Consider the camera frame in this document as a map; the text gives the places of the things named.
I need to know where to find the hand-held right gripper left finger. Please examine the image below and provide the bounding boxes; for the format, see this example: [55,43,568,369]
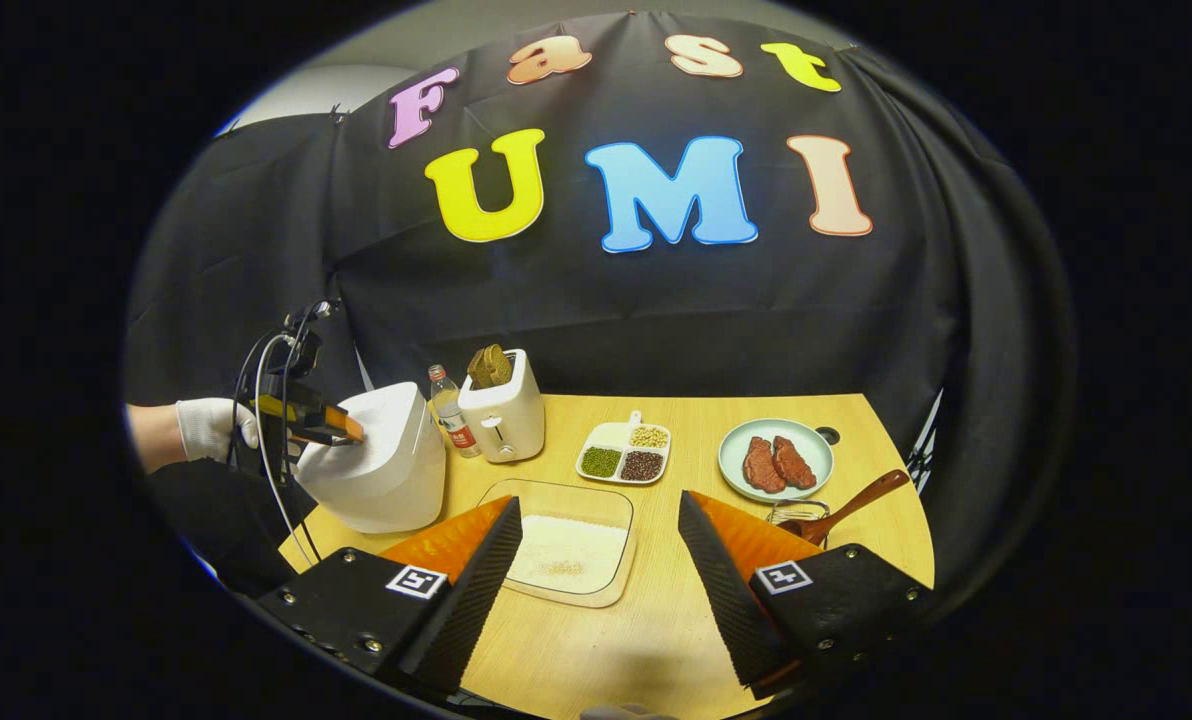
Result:
[256,495,525,701]

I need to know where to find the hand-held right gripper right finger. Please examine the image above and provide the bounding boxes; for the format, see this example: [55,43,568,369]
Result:
[676,490,934,701]

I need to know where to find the white rice cooker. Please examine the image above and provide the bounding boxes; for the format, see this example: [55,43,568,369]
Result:
[294,381,447,534]

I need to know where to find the metal wire chopstick holder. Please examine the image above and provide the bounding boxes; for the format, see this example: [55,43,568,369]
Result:
[766,499,832,546]

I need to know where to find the clear tray of white rice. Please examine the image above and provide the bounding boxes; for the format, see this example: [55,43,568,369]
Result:
[476,478,639,609]

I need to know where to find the brown wooden spoon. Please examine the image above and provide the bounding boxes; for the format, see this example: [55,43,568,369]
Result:
[776,469,912,546]

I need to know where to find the clear plastic water bottle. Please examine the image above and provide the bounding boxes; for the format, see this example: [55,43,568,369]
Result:
[427,364,481,459]

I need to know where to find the red steak piece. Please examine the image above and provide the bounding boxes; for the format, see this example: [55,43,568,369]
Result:
[772,435,818,491]
[742,435,787,495]

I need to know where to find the white toaster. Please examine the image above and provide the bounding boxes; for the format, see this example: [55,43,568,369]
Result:
[457,348,547,464]

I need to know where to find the pale green plate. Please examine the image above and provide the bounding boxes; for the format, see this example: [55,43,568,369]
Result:
[718,418,835,503]

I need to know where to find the white divided bean dish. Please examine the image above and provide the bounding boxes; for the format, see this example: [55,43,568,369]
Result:
[575,411,672,486]

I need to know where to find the white metal stand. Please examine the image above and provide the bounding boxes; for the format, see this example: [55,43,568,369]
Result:
[911,388,945,471]

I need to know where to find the black backdrop cloth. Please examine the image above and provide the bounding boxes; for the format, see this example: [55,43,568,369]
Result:
[126,10,1075,601]

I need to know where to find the white cable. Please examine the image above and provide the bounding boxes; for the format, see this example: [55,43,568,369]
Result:
[253,333,319,568]

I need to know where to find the black cable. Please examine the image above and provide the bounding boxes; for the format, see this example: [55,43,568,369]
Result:
[226,330,292,471]

